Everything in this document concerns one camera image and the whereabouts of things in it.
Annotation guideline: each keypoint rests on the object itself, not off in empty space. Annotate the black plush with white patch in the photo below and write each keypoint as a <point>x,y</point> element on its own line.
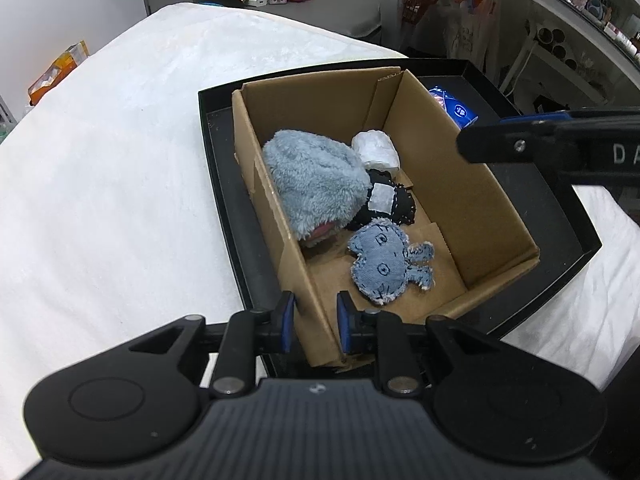
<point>382,197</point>

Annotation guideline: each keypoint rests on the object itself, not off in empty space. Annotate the brown cardboard box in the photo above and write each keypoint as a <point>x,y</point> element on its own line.
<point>475,210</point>

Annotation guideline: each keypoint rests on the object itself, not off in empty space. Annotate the denim plush toy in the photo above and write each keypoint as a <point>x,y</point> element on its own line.
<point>377,260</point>

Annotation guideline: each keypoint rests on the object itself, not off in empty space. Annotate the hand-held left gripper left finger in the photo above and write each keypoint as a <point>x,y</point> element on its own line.
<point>286,322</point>

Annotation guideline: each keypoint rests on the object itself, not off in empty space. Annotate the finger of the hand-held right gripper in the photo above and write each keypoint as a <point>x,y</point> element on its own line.
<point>500,142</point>
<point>535,117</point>

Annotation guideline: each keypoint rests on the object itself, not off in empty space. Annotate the white soft wad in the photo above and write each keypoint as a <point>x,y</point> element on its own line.
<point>375,147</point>

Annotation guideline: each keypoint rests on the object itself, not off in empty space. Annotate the black tray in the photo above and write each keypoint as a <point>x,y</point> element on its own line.
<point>550,220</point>

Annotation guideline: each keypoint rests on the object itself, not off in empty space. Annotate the red plastic basket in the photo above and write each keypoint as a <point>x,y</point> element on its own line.
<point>415,5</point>

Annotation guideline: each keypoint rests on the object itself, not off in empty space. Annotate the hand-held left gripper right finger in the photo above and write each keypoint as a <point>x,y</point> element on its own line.
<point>342,325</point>

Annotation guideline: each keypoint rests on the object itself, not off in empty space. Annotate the white tote bag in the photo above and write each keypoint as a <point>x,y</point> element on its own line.
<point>467,35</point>

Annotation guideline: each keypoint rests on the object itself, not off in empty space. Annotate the blue tissue packet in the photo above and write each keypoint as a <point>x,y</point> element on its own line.
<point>460,112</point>

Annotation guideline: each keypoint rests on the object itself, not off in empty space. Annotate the grey-blue fluffy plush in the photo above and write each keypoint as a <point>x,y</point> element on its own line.
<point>315,180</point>

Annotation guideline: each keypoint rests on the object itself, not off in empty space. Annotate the orange carton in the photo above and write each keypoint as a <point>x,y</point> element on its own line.
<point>57,72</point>

